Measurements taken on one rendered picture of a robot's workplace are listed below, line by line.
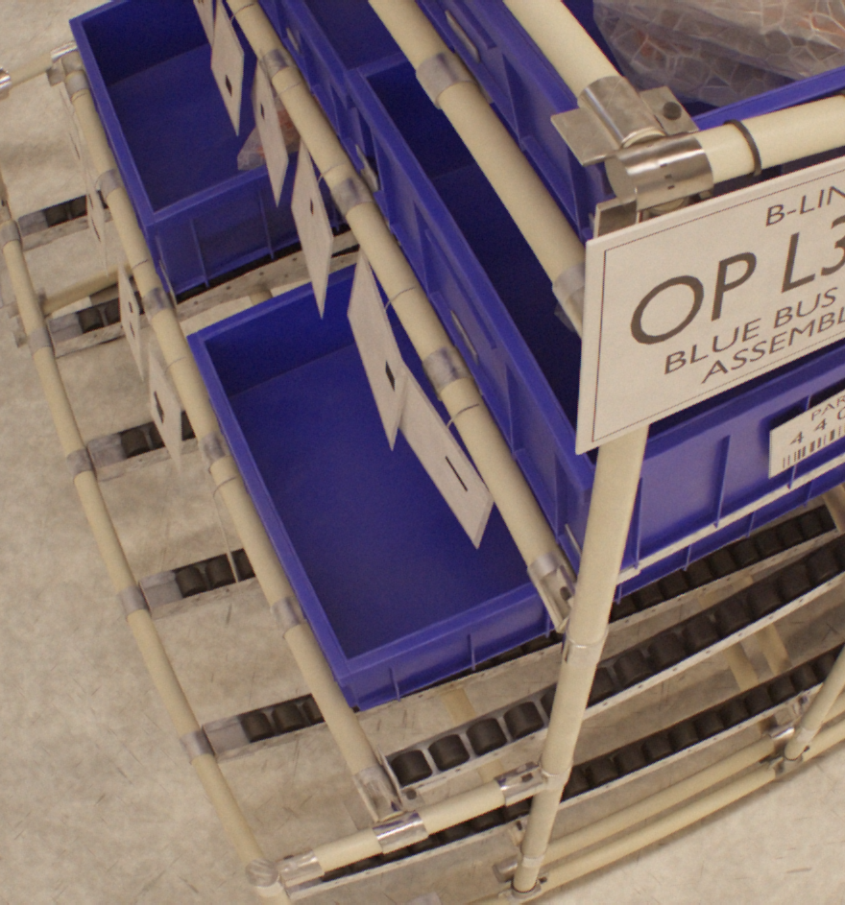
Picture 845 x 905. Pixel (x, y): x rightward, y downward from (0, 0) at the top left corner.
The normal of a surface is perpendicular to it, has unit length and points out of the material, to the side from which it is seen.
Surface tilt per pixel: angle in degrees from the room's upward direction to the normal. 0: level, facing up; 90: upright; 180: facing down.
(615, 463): 90
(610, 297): 90
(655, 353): 90
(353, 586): 3
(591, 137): 0
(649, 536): 90
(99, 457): 11
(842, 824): 0
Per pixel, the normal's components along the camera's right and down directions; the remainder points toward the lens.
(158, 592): 0.16, -0.51
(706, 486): 0.40, 0.81
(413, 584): -0.06, -0.44
